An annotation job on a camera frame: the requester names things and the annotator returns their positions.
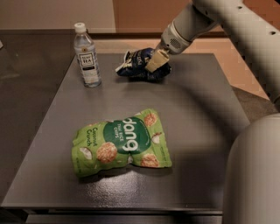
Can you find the dark blue chip bag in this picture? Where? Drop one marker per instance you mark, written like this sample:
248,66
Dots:
134,64

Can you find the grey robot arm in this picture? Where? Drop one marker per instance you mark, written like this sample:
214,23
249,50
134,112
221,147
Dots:
252,184

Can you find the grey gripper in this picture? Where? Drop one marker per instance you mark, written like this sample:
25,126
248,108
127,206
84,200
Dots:
171,42

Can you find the green rice chips bag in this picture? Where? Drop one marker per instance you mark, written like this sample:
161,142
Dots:
138,140

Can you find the clear water bottle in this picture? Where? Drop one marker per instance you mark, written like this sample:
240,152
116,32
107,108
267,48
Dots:
86,55

